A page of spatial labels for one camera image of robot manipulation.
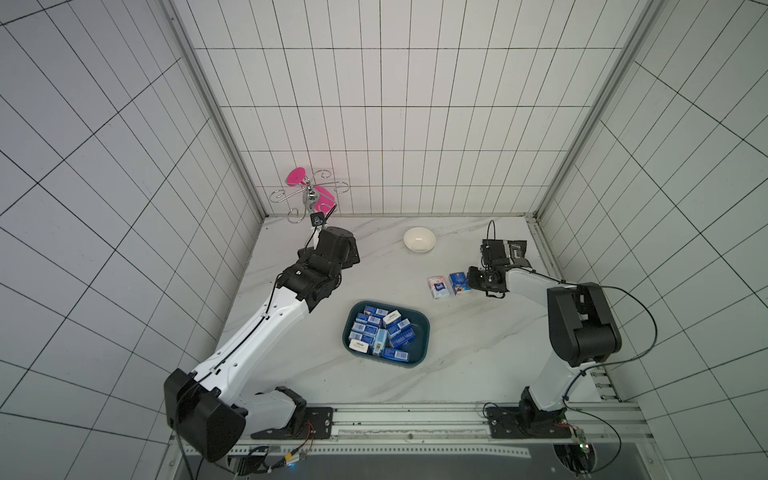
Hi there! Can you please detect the blue pocket tissue pack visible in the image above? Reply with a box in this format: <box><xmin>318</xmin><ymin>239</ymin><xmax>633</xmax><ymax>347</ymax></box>
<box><xmin>449</xmin><ymin>272</ymin><xmax>471</xmax><ymax>295</ymax></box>

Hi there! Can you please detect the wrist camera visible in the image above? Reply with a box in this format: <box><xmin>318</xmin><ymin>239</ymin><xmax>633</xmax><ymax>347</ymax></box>
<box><xmin>310</xmin><ymin>211</ymin><xmax>326</xmax><ymax>228</ymax></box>
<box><xmin>481</xmin><ymin>239</ymin><xmax>510</xmax><ymax>268</ymax></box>

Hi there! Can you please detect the pink cup upper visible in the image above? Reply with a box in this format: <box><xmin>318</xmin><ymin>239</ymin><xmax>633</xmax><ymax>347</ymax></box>
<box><xmin>285</xmin><ymin>167</ymin><xmax>307</xmax><ymax>187</ymax></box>

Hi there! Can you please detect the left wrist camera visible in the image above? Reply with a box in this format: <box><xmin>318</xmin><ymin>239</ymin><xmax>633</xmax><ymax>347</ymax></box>
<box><xmin>310</xmin><ymin>211</ymin><xmax>326</xmax><ymax>228</ymax></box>

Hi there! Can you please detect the white tissue pack tray right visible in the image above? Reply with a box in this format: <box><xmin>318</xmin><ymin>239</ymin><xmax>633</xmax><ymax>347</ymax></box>
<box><xmin>382</xmin><ymin>310</ymin><xmax>402</xmax><ymax>326</ymax></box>

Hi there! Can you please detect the white tissue pack in tray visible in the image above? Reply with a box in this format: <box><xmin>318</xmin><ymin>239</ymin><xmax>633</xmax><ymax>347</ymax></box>
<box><xmin>349</xmin><ymin>339</ymin><xmax>371</xmax><ymax>354</ymax></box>

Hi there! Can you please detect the teal storage tray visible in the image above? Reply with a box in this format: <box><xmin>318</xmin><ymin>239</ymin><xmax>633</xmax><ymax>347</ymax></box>
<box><xmin>342</xmin><ymin>300</ymin><xmax>431</xmax><ymax>368</ymax></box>

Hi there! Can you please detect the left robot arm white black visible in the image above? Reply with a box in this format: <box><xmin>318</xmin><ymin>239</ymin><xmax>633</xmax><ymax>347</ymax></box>
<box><xmin>163</xmin><ymin>226</ymin><xmax>360</xmax><ymax>462</ymax></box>

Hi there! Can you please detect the white bowl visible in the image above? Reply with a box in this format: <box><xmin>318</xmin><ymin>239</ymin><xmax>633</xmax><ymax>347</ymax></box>
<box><xmin>403</xmin><ymin>227</ymin><xmax>437</xmax><ymax>254</ymax></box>

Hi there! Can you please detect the pink cup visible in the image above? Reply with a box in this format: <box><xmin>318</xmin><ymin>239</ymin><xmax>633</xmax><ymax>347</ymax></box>
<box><xmin>285</xmin><ymin>167</ymin><xmax>307</xmax><ymax>187</ymax></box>
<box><xmin>313</xmin><ymin>185</ymin><xmax>336</xmax><ymax>215</ymax></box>

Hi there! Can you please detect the chrome cup holder stand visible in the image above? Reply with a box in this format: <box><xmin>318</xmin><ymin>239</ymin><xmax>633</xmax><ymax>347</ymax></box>
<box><xmin>268</xmin><ymin>168</ymin><xmax>351</xmax><ymax>224</ymax></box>

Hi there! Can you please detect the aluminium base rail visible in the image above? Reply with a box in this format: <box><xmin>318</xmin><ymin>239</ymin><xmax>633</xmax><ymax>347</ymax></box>
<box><xmin>225</xmin><ymin>402</ymin><xmax>653</xmax><ymax>461</ymax></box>

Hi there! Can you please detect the black snack bag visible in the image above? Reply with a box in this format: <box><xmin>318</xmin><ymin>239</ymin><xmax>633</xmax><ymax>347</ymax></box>
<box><xmin>506</xmin><ymin>240</ymin><xmax>531</xmax><ymax>268</ymax></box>

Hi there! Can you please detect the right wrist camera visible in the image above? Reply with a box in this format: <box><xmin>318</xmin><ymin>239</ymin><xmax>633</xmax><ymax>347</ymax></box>
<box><xmin>481</xmin><ymin>239</ymin><xmax>510</xmax><ymax>268</ymax></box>

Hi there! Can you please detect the blue tissue pack front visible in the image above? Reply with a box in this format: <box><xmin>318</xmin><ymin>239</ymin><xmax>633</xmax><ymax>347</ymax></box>
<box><xmin>380</xmin><ymin>348</ymin><xmax>410</xmax><ymax>363</ymax></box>

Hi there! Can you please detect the pink cup lower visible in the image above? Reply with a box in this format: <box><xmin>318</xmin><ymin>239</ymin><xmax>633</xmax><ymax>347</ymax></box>
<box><xmin>313</xmin><ymin>185</ymin><xmax>336</xmax><ymax>215</ymax></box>

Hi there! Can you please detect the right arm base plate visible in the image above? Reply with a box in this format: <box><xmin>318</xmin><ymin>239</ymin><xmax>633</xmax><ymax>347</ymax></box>
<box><xmin>482</xmin><ymin>403</ymin><xmax>572</xmax><ymax>440</ymax></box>

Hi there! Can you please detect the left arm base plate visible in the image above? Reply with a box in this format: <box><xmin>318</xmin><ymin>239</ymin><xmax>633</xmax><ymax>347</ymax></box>
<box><xmin>250</xmin><ymin>407</ymin><xmax>335</xmax><ymax>440</ymax></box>

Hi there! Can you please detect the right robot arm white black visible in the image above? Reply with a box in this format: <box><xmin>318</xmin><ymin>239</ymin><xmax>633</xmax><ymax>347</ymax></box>
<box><xmin>467</xmin><ymin>259</ymin><xmax>622</xmax><ymax>426</ymax></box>

